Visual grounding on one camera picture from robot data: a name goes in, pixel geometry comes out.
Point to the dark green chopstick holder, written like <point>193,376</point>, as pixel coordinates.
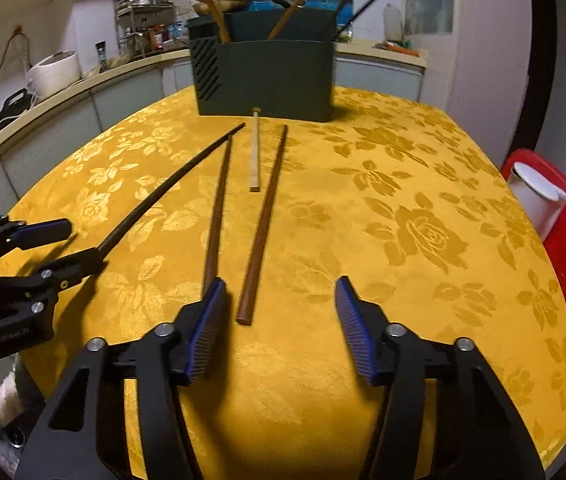
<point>273,80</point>

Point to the orange cutting board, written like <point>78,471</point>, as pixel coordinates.
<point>399,48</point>

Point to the metal spice rack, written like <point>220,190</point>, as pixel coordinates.
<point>143,15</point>

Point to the white rice cooker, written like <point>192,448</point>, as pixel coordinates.
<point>53,72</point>

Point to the black pepper grinder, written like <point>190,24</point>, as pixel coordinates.
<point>102,55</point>

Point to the clear plastic bottle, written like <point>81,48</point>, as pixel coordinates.
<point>394,22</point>

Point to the white fluffy object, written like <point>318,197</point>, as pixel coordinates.
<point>5,392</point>

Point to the grey lower cabinets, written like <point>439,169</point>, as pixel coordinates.
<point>128,95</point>

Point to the yellow floral tablecloth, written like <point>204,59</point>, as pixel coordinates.
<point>363,185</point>

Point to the light brown wooden chopstick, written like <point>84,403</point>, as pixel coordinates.
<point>211,2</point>
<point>303,0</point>

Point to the black countertop appliance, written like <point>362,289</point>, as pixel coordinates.
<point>10,107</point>

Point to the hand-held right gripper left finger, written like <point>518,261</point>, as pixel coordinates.
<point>208,330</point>

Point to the gold wok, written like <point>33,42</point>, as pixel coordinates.
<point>230,5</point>

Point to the white lidded cup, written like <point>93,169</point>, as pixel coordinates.
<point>538,195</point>

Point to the beige kitchen counter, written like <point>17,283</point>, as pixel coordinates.
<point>133,62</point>

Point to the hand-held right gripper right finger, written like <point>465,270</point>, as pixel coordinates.
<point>355,330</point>

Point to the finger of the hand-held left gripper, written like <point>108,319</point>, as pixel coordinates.
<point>43,231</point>
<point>83,266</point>

